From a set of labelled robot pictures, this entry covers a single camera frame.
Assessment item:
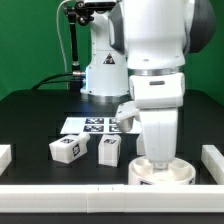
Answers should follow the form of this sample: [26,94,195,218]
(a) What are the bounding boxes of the white front barrier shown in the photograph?
[0,185,224,213]

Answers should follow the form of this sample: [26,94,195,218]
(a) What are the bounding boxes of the white barrier block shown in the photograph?
[0,145,12,176]
[201,145,224,185]

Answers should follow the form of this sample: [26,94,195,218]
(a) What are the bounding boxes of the black cables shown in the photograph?
[31,72,86,91]

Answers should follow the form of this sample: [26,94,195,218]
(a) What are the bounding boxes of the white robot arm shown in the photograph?
[108,0,215,166]

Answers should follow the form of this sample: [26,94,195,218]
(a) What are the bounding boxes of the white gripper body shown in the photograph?
[115,73,185,164]

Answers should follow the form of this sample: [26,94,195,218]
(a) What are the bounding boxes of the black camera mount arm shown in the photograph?
[63,1,95,78]

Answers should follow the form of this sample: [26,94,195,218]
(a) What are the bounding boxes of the white marker sheet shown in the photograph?
[59,116,143,136]

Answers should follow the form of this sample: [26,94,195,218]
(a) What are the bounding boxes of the white round stool seat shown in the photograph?
[128,156,196,185]

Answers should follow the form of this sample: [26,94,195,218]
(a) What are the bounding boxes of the white right barrier block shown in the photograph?
[201,145,224,185]

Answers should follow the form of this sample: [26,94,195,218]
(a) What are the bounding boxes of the white left barrier block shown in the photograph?
[0,145,12,176]

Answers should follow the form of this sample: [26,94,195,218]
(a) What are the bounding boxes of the camera on mount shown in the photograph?
[84,0,116,11]

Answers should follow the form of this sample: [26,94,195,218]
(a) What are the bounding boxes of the white cable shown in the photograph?
[55,0,73,74]

